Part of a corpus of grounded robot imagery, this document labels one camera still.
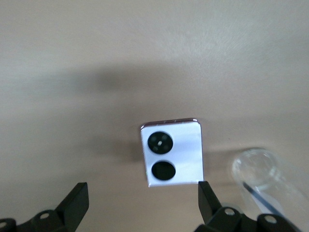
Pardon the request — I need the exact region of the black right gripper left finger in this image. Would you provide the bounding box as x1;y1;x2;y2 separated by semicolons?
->
0;182;89;232

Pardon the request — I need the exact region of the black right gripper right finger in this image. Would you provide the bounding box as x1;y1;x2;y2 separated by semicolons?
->
195;181;302;232

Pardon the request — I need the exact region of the lilac flip phone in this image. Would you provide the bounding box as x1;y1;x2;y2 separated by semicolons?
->
139;117;203;189

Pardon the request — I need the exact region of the black drinking straw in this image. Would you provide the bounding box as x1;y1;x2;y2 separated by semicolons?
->
242;181;278;216

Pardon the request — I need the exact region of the clear plastic cup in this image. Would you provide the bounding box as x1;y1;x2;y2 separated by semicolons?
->
230;147;294;218

